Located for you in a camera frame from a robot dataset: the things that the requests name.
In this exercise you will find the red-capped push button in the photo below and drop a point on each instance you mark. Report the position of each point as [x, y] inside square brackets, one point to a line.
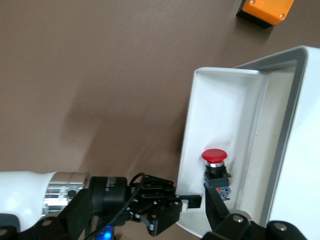
[214, 155]

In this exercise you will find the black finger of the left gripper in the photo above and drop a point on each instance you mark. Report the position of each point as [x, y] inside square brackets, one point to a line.
[192, 201]
[165, 220]

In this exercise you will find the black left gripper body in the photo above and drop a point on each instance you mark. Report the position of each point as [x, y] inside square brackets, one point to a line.
[110, 195]

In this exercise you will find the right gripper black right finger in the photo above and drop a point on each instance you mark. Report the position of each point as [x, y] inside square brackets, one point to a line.
[217, 212]

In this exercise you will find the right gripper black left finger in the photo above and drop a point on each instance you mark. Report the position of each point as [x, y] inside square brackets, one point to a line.
[75, 212]

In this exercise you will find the brown table cover sheet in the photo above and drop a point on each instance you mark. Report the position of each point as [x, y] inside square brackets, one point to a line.
[75, 75]

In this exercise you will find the white plastic bin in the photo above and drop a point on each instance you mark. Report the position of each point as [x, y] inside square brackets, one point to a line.
[307, 150]

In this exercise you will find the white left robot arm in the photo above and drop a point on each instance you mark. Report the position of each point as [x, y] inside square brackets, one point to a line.
[22, 192]

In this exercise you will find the orange box with hole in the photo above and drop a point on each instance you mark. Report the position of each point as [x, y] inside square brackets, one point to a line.
[265, 10]

